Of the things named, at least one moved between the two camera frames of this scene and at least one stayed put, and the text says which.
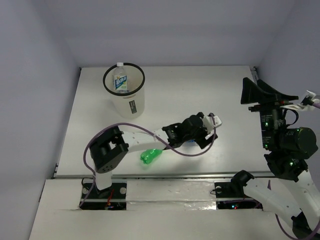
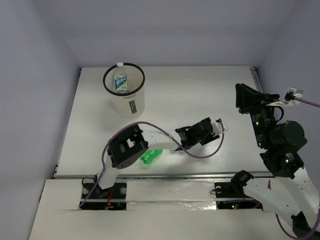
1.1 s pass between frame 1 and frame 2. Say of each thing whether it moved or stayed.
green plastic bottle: stayed
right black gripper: moved
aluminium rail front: stayed
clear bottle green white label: stayed
